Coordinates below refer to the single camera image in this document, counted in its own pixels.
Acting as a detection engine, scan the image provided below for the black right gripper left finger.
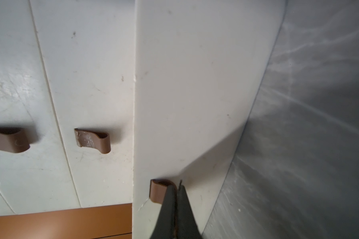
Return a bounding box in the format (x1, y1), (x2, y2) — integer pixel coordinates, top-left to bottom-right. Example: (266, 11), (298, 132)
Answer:
(150, 185), (177, 239)

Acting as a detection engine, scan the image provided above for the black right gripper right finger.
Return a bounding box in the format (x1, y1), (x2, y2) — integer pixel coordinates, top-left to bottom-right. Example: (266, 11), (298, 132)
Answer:
(176, 181), (202, 239)

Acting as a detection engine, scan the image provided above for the white top drawer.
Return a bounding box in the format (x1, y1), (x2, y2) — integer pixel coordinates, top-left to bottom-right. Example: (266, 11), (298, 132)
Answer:
(0, 1), (80, 216)

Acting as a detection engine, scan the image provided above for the white drawer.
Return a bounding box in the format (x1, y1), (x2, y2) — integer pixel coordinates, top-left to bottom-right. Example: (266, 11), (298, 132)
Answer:
(31, 1), (135, 208)
(0, 1), (80, 216)
(132, 1), (286, 239)

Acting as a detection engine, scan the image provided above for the white bottom drawer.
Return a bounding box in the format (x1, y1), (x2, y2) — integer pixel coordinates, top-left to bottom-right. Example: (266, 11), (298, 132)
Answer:
(132, 1), (286, 239)

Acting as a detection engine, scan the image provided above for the white three-drawer storage box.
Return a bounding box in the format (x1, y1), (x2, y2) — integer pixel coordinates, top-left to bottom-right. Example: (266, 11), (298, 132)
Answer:
(0, 1), (135, 216)

